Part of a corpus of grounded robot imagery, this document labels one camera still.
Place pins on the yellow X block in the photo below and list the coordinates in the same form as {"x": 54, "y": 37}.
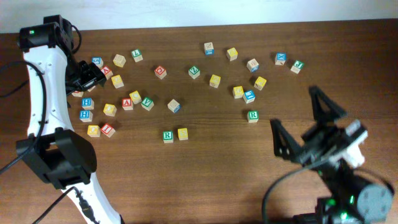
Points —
{"x": 117, "y": 81}

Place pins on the green L block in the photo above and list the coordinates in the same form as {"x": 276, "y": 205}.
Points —
{"x": 137, "y": 55}

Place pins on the yellow M block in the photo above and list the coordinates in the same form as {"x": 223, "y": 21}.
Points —
{"x": 232, "y": 54}

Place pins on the yellow block right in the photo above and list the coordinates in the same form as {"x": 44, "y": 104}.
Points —
{"x": 260, "y": 83}

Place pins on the red A block upper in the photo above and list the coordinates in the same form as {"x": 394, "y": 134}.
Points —
{"x": 107, "y": 72}

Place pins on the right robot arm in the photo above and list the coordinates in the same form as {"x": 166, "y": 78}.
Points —
{"x": 354, "y": 199}

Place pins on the red a block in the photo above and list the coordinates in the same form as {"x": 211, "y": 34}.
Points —
{"x": 127, "y": 104}
{"x": 107, "y": 72}

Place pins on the yellow S block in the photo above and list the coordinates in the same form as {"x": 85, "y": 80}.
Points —
{"x": 182, "y": 134}
{"x": 215, "y": 81}

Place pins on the yellow o block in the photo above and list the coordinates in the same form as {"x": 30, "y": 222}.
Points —
{"x": 94, "y": 131}
{"x": 109, "y": 110}

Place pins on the blue X block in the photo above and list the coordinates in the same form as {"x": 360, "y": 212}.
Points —
{"x": 280, "y": 58}

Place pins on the yellow E block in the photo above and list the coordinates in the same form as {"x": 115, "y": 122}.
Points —
{"x": 238, "y": 92}

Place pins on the blue H block lower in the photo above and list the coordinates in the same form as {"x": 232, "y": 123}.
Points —
{"x": 86, "y": 116}

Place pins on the yellow 8 block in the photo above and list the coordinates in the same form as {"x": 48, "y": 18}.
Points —
{"x": 119, "y": 60}

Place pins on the green V block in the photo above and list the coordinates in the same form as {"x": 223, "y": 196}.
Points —
{"x": 147, "y": 103}

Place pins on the green J block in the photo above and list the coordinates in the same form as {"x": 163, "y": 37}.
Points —
{"x": 297, "y": 66}

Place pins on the blue H block upper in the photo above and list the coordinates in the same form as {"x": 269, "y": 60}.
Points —
{"x": 87, "y": 104}

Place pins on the red M block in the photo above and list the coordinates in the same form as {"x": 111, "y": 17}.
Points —
{"x": 78, "y": 93}

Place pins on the green Z block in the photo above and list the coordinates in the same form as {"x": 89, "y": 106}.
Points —
{"x": 194, "y": 72}

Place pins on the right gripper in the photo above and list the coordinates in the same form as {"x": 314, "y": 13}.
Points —
{"x": 314, "y": 147}

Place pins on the red A block lower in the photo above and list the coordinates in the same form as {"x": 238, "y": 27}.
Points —
{"x": 127, "y": 104}

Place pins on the blue L block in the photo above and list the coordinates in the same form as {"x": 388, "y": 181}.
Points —
{"x": 249, "y": 96}

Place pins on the red Q block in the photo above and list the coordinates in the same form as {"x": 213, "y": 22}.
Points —
{"x": 160, "y": 72}

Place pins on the blue 5 block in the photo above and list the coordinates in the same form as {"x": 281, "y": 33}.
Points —
{"x": 98, "y": 61}

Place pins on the green r block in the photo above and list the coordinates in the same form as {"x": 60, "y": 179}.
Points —
{"x": 168, "y": 137}
{"x": 253, "y": 116}

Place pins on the red I block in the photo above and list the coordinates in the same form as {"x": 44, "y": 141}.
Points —
{"x": 108, "y": 130}

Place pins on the yellow C block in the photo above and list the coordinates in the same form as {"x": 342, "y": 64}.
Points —
{"x": 135, "y": 97}

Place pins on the blue block far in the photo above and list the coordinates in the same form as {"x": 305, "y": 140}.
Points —
{"x": 209, "y": 48}

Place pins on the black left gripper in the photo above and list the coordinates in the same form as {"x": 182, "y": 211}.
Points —
{"x": 95, "y": 76}

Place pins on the blue D block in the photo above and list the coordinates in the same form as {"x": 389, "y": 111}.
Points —
{"x": 252, "y": 65}

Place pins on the yellow O block middle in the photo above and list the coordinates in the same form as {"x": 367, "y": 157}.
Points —
{"x": 109, "y": 110}

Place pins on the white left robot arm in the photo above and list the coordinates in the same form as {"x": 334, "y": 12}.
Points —
{"x": 53, "y": 151}

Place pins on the blue P block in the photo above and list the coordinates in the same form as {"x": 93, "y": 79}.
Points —
{"x": 174, "y": 106}

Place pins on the blue h block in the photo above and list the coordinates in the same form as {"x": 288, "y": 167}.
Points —
{"x": 86, "y": 116}
{"x": 87, "y": 104}

